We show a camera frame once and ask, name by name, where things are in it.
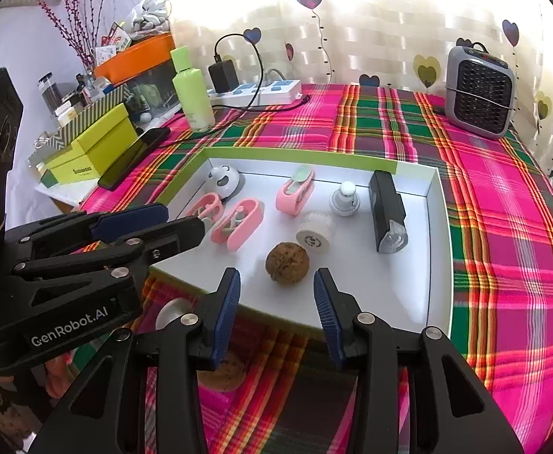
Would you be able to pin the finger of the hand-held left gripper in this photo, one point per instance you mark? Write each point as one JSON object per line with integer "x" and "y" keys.
{"x": 163, "y": 243}
{"x": 125, "y": 222}

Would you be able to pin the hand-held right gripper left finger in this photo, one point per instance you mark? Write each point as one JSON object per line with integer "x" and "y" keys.
{"x": 224, "y": 317}

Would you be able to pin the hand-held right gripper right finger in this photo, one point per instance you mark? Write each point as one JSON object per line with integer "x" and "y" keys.
{"x": 328, "y": 317}

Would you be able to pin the green and white cardboard box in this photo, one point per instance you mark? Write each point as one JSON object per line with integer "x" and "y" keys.
{"x": 352, "y": 269}

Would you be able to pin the green and white spool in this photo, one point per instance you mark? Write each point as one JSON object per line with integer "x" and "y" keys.
{"x": 170, "y": 314}

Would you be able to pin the brown walnut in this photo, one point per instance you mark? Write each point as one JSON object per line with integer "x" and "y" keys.
{"x": 222, "y": 376}
{"x": 287, "y": 264}

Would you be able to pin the white ribbed cap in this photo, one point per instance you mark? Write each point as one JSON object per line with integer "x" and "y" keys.
{"x": 313, "y": 239}

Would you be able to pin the white round panda gadget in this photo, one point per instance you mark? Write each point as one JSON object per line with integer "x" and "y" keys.
{"x": 227, "y": 179}

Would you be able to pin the small white bulb gadget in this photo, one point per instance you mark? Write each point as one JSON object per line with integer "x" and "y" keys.
{"x": 345, "y": 201}

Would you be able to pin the person's left hand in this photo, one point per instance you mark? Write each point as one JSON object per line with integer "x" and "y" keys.
{"x": 59, "y": 378}

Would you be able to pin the black smartphone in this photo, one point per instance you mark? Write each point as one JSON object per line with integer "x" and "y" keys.
{"x": 134, "y": 158}

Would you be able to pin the white paper sheet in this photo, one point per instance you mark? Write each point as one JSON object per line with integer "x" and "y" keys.
{"x": 61, "y": 195}

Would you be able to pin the yellow-green cardboard box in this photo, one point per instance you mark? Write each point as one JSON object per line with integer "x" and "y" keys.
{"x": 97, "y": 144}

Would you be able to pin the grey zigzag patterned box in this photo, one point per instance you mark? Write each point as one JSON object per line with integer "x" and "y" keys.
{"x": 80, "y": 123}

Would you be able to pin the black bike light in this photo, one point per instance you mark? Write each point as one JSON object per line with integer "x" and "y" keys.
{"x": 387, "y": 208}

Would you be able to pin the light green bottle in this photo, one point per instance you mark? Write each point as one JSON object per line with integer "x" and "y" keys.
{"x": 194, "y": 94}

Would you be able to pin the glass jar black lid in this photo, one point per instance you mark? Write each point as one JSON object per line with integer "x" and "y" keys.
{"x": 49, "y": 92}

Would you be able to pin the orange lid bin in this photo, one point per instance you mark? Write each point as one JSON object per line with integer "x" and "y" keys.
{"x": 139, "y": 59}

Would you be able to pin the black charger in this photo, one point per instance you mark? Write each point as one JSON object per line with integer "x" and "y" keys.
{"x": 223, "y": 78}

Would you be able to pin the white and blue power strip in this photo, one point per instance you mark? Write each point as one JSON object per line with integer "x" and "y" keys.
{"x": 271, "y": 90}

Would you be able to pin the pink green plaid tablecloth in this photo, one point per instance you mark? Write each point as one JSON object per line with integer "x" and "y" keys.
{"x": 503, "y": 246}

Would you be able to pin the white plastic bags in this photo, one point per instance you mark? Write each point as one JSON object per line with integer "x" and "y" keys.
{"x": 151, "y": 16}

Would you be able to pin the pink flower branches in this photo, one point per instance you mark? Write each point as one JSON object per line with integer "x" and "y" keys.
{"x": 80, "y": 19}

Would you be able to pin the grey small heater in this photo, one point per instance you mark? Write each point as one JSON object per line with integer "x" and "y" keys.
{"x": 482, "y": 94}

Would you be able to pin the heart print curtain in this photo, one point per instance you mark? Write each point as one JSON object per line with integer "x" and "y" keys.
{"x": 376, "y": 33}

